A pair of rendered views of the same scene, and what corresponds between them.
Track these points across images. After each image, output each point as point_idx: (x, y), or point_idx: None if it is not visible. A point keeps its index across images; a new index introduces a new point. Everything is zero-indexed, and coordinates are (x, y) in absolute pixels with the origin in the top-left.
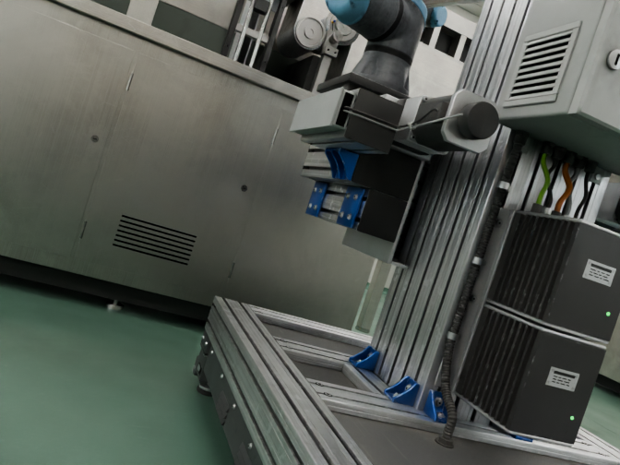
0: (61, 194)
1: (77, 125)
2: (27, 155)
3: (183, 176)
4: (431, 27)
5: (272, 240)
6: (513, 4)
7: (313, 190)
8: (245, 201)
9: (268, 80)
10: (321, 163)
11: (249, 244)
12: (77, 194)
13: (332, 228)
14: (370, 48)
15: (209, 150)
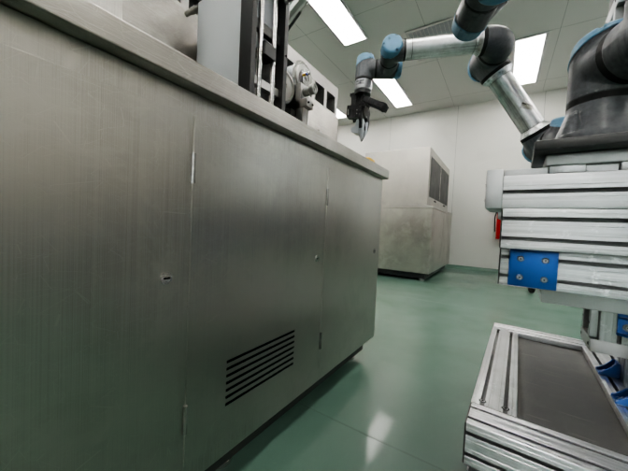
0: (136, 397)
1: (130, 270)
2: (39, 378)
3: (274, 274)
4: (392, 78)
5: (337, 293)
6: None
7: (511, 259)
8: (319, 270)
9: (322, 139)
10: (583, 236)
11: (326, 307)
12: (162, 378)
13: (362, 261)
14: (621, 92)
15: (289, 233)
